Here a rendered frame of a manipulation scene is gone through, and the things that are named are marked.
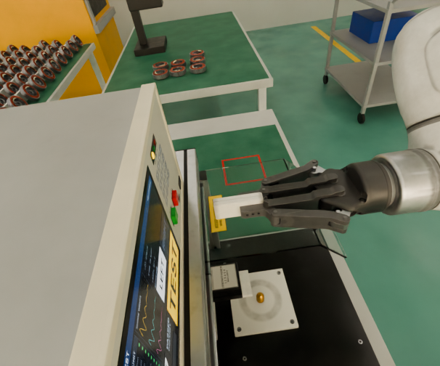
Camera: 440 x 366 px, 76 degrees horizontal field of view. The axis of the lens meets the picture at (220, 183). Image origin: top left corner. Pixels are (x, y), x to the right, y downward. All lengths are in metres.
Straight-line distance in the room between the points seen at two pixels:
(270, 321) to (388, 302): 1.07
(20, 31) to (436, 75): 3.92
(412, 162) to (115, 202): 0.37
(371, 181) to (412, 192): 0.05
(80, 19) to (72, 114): 3.38
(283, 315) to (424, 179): 0.46
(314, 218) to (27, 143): 0.37
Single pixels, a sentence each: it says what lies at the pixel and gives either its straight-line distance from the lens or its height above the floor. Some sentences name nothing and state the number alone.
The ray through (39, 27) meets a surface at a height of 0.87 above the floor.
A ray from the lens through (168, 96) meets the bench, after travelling 1.81.
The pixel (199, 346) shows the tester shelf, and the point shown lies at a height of 1.12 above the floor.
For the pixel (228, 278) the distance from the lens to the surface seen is 0.64.
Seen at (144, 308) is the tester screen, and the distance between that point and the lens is 0.26.
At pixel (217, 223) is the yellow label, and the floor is 1.07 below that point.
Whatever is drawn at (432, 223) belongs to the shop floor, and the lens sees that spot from 2.15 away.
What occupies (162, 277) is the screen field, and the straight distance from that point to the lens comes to 0.32.
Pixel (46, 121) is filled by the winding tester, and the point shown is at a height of 1.32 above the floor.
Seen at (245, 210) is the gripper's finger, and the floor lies 1.19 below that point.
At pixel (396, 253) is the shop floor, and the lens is 1.92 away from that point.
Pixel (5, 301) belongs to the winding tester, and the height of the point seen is 1.32.
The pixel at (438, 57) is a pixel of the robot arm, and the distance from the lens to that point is 0.50.
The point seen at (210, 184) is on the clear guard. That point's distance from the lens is 0.62.
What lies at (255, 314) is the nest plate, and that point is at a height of 0.78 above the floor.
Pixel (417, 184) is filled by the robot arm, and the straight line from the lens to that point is 0.44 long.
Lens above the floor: 1.48
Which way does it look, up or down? 43 degrees down
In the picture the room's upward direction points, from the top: 9 degrees counter-clockwise
